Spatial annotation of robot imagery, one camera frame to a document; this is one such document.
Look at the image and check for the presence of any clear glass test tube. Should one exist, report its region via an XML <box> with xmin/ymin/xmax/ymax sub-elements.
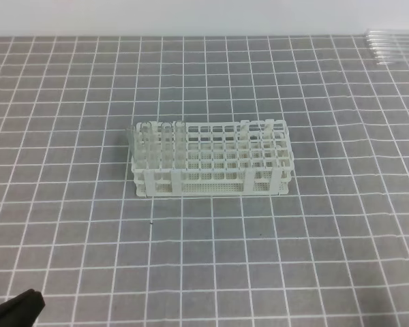
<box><xmin>175</xmin><ymin>121</ymin><xmax>187</xmax><ymax>169</ymax></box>

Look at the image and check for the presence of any white plastic test tube rack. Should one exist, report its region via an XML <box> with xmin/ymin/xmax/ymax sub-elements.
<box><xmin>131</xmin><ymin>119</ymin><xmax>294</xmax><ymax>197</ymax></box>

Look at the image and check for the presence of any glass tube in rack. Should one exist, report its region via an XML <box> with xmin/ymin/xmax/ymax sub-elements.
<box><xmin>140</xmin><ymin>122</ymin><xmax>156</xmax><ymax>169</ymax></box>
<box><xmin>127</xmin><ymin>125</ymin><xmax>145</xmax><ymax>169</ymax></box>

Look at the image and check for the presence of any leftmost glass tube in rack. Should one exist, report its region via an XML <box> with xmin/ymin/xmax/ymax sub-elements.
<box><xmin>127</xmin><ymin>125</ymin><xmax>145</xmax><ymax>169</ymax></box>

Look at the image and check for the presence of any spare glass tubes bundle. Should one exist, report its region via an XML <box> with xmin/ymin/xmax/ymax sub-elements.
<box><xmin>365</xmin><ymin>30</ymin><xmax>409</xmax><ymax>65</ymax></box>

